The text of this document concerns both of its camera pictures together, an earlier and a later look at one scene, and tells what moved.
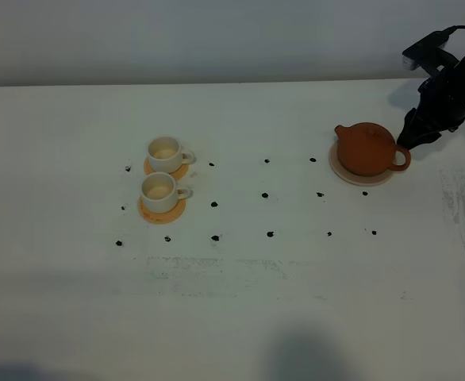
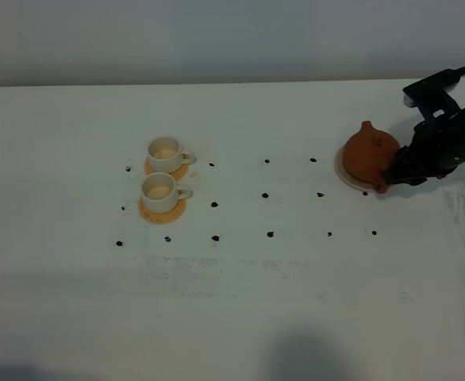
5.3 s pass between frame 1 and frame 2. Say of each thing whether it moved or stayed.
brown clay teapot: moved
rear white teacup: stayed
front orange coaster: stayed
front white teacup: stayed
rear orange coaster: stayed
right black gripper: moved
